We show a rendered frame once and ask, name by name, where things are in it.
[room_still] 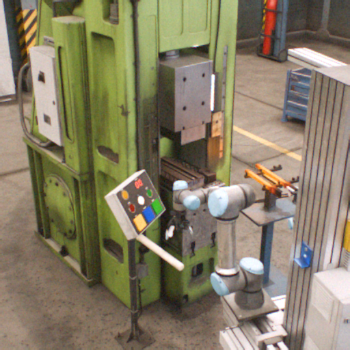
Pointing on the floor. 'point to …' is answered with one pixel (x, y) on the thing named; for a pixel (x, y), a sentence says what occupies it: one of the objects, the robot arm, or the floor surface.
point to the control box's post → (132, 285)
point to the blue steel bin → (297, 93)
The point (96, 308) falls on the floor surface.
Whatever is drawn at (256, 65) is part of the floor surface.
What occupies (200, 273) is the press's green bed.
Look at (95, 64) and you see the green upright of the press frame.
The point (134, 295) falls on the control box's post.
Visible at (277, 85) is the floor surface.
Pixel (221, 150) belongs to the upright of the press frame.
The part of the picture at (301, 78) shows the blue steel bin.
